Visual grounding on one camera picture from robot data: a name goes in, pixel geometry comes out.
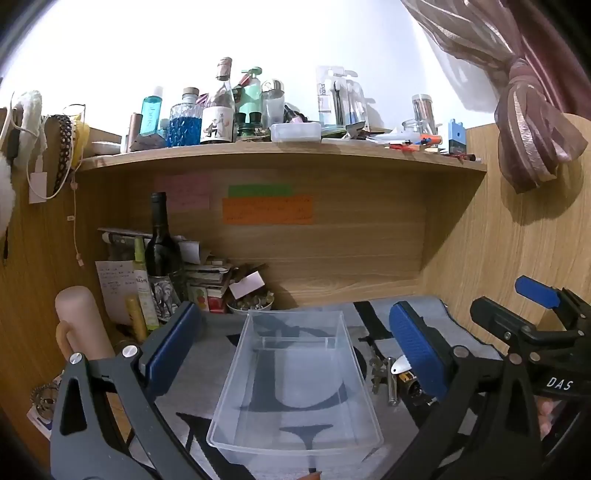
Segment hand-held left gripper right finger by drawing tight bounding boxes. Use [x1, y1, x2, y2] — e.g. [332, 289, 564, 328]
[389, 301, 544, 480]

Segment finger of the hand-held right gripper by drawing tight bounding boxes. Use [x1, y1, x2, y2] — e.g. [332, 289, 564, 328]
[516, 276, 591, 324]
[470, 298, 561, 352]

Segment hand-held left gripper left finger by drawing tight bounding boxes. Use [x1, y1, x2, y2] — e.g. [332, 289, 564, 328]
[50, 301, 218, 480]

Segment clear plastic storage box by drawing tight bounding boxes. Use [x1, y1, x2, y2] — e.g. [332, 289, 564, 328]
[206, 310, 384, 478]

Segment person's right hand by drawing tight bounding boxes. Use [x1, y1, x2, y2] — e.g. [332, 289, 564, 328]
[539, 399, 563, 435]

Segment yellow tube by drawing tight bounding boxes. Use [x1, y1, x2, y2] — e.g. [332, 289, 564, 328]
[126, 295, 148, 343]

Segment grey mat with black print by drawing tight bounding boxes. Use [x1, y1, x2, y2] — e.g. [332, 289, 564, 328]
[139, 298, 506, 480]

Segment metal keys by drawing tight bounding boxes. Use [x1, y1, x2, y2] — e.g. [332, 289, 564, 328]
[368, 355, 389, 394]

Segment yellow tube bottle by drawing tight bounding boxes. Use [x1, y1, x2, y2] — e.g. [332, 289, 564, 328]
[133, 237, 160, 331]

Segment stack of books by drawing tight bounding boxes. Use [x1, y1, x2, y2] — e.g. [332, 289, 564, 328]
[185, 258, 269, 315]

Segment white handwritten paper note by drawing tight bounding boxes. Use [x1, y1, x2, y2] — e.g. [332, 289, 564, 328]
[95, 261, 139, 325]

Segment dark wine bottle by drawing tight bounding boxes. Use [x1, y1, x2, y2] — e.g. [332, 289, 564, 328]
[144, 192, 185, 324]

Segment bowl of small items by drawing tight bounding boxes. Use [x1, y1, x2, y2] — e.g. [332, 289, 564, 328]
[226, 293, 275, 315]

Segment white card box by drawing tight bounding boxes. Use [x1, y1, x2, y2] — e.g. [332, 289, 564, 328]
[228, 272, 265, 300]

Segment rolled paper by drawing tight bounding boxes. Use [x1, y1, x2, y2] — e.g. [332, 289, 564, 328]
[98, 226, 204, 260]

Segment pink sticky note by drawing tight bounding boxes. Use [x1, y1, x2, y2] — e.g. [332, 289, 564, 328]
[154, 174, 212, 212]

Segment orange sticky note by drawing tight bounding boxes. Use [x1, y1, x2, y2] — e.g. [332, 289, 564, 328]
[222, 196, 315, 225]

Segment blue plastic block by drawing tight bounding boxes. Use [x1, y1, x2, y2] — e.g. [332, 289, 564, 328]
[447, 119, 467, 154]

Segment green sticky note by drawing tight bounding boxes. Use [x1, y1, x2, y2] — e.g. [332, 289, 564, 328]
[228, 185, 293, 198]

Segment pink tied curtain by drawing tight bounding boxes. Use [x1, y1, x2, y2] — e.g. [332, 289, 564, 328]
[399, 0, 591, 195]

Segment wooden shelf board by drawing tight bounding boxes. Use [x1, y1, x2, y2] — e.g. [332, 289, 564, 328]
[76, 131, 488, 185]

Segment glass bottle with blue liquid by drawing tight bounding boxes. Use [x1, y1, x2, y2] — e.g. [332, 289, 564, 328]
[167, 88, 203, 147]

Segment patterned headband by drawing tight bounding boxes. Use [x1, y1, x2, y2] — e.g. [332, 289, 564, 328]
[52, 114, 75, 195]

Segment yellow hanging item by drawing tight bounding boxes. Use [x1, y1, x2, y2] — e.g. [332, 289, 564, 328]
[73, 117, 91, 158]

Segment clear labelled bottle with cork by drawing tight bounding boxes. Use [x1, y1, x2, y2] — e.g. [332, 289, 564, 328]
[199, 57, 236, 145]

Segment light blue bottle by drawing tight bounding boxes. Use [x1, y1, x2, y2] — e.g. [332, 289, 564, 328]
[140, 86, 164, 137]

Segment dark green ink bottle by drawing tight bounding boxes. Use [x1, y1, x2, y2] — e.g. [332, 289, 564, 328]
[237, 113, 264, 137]

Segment small clear plastic case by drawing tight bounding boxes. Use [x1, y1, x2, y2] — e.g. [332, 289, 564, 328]
[270, 122, 321, 143]

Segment toothbrush blister pack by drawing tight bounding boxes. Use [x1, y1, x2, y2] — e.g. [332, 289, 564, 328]
[344, 78, 371, 133]
[317, 66, 347, 128]

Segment clear bottle with silver cap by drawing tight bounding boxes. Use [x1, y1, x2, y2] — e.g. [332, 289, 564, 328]
[261, 79, 286, 130]

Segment mint green pump bottle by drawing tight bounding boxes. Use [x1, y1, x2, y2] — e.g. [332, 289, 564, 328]
[235, 67, 263, 134]

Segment white plush item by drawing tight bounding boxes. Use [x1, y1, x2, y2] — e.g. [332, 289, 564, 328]
[13, 90, 48, 154]

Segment metal chain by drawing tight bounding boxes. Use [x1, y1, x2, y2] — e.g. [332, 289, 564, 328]
[30, 385, 59, 417]

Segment beige hanging cord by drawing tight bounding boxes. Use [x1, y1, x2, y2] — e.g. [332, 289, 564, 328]
[70, 178, 85, 267]

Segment white charger with cable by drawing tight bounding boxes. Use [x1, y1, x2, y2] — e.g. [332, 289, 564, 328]
[28, 152, 49, 204]

